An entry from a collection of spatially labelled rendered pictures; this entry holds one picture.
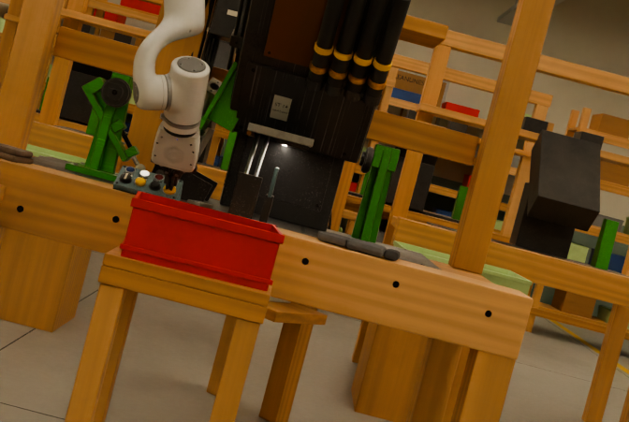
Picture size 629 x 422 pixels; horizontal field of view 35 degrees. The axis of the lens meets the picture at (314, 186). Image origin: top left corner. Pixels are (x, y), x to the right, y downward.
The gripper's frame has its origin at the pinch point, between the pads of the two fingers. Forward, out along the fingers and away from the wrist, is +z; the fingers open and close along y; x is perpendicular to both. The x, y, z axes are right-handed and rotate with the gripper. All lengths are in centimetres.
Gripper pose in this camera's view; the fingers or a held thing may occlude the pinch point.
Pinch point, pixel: (170, 180)
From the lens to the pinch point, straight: 235.0
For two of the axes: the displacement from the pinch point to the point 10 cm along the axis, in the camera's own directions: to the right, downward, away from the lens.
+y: 9.7, 2.5, 0.3
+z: -2.2, 7.7, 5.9
